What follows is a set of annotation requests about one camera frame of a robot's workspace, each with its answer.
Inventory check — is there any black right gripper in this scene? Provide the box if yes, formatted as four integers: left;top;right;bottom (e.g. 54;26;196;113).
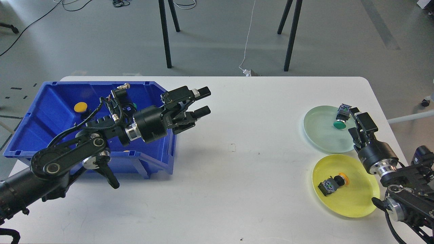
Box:
348;107;398;176

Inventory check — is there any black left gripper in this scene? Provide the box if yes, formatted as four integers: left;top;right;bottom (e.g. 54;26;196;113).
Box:
133;86;211;143

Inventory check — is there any yellow push button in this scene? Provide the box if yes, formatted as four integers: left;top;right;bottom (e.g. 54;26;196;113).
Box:
317;172;349;196
74;102;90;120

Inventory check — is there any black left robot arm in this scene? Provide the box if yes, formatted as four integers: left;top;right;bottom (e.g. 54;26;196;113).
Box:
1;83;211;224

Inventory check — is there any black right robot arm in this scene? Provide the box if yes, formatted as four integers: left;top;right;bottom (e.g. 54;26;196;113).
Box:
349;107;434;244

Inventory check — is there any pale green plate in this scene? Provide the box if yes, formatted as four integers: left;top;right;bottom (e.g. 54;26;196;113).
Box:
303;105;356;154

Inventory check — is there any yellow plate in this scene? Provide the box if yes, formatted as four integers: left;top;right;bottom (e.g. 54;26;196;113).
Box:
311;154;380;218

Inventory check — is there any black left tripod stand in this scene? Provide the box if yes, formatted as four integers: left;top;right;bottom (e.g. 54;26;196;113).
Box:
158;0;181;68

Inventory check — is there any black tripod stand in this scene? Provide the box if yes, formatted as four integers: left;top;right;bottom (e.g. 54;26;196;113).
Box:
277;0;303;72
158;0;181;68

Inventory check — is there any black right tripod stand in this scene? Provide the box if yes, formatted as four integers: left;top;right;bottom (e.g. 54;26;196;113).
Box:
277;0;303;72

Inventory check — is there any blue plastic bin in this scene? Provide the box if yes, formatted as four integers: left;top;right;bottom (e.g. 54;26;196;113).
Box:
3;81;176;179

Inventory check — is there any white cable with plug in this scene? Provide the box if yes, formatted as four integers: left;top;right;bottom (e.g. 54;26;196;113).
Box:
239;0;257;77

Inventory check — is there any black floor cable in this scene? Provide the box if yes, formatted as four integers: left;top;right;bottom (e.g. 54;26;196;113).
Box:
0;0;93;57

